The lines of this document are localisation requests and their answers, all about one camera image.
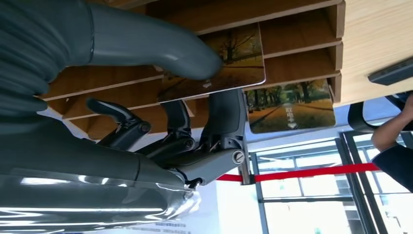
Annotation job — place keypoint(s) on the black office chair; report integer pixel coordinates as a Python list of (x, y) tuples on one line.
[(355, 116)]

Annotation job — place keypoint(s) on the slotted wooden card holder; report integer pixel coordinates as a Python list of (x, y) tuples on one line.
[(296, 32)]

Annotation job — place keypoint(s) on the chrome stanchion post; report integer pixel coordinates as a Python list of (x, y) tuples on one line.
[(246, 168)]

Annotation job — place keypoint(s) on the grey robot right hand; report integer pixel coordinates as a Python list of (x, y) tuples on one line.
[(80, 193)]

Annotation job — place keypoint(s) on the black external drive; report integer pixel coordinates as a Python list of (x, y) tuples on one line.
[(393, 72)]

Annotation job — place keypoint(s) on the person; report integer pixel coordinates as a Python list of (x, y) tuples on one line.
[(397, 168)]

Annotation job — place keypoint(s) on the dark window frame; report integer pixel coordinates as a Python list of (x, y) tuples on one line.
[(306, 199)]

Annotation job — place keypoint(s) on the red barrier belt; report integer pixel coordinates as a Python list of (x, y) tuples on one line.
[(229, 177), (306, 172)]

